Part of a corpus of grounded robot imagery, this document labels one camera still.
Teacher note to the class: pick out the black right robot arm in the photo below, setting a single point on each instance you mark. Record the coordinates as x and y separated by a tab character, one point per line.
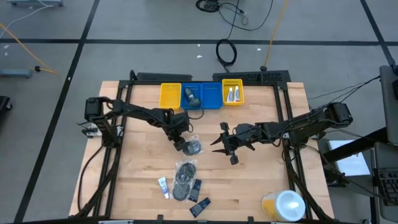
304	124

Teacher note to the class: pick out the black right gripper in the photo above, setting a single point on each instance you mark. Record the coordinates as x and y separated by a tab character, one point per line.
244	135

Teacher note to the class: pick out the yellow jar with white lid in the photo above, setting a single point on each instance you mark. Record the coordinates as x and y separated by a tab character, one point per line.
284	206

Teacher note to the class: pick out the gray stand foot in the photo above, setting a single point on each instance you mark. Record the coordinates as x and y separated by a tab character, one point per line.
34	3
14	73

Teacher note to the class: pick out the dark blue squeeze tube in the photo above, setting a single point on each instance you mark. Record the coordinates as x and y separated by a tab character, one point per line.
200	207
195	190

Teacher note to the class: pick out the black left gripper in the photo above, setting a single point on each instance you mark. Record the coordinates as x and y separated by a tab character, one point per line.
178	124

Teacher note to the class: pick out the white paper sheet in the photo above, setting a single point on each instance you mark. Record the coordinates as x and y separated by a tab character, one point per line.
351	161

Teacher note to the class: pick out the gray computer monitor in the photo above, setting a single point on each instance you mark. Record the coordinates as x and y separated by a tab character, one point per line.
390	105

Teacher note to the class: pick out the black chair base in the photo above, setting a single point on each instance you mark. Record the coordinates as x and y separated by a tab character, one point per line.
3	103

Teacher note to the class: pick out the silver arm base clamp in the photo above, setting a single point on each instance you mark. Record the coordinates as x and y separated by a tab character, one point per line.
90	132

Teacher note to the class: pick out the gray deodorant stick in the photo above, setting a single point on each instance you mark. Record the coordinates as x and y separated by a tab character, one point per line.
195	102
189	93

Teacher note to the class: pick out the black keyboard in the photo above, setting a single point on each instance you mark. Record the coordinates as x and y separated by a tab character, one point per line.
388	186

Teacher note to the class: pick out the black metal table frame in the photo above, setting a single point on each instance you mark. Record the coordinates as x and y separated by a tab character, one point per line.
146	83

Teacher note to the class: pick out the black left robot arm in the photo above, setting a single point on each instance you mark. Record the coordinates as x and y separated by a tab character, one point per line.
140	112

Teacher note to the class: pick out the perforated black box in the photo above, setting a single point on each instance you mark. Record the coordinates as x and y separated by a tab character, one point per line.
248	76

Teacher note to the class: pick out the white travel toothpaste tube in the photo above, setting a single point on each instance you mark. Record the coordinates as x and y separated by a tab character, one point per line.
163	187
237	93
230	94

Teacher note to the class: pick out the yellow plastic basket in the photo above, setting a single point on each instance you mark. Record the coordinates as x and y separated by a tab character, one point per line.
170	96
241	93

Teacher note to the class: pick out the blue plastic basket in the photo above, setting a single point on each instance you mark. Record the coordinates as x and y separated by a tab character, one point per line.
212	95
199	90

